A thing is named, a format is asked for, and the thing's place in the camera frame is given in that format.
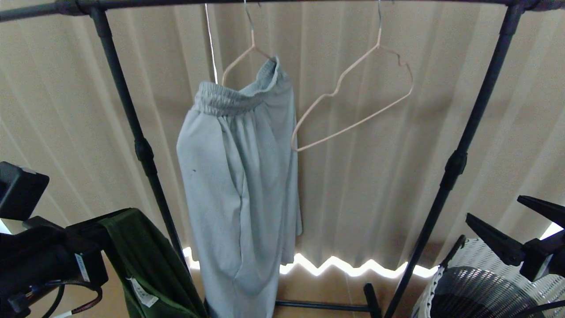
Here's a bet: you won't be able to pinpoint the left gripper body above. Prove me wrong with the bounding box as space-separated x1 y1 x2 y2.
0 216 109 310

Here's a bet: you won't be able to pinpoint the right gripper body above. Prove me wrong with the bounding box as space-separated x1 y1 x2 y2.
520 229 565 283

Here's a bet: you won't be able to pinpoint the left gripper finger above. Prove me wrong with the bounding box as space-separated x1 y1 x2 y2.
66 208 133 250

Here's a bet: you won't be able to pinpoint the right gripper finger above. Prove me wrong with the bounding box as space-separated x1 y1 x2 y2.
466 213 526 266
517 195 565 228

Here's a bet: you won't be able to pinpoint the green garment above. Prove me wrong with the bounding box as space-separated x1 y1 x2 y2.
99 208 209 318

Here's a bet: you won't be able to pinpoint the pale grey shorts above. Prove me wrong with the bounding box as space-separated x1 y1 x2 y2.
177 56 303 318

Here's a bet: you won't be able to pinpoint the pink clothes hanger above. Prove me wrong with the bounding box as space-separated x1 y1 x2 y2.
290 0 414 152
221 0 283 87

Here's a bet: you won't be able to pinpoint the white laundry basket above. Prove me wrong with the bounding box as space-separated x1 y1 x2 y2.
413 235 565 318

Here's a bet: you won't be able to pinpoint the black clothes rack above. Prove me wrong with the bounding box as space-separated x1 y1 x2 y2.
0 0 565 318

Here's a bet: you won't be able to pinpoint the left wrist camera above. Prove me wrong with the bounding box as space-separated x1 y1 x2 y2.
0 161 50 221

